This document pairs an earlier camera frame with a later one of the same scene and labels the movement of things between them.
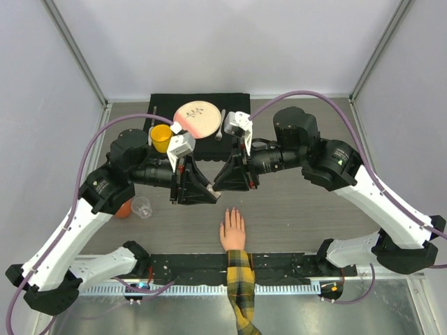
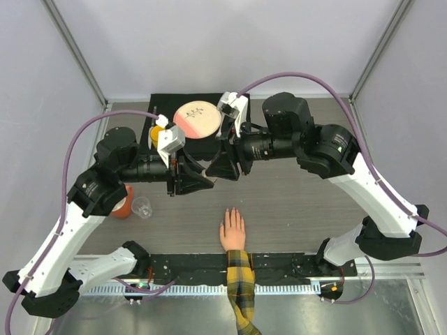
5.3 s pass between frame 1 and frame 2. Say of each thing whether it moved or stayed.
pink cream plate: stayed
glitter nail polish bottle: moved
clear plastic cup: stayed
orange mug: stayed
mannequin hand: stayed
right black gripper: moved
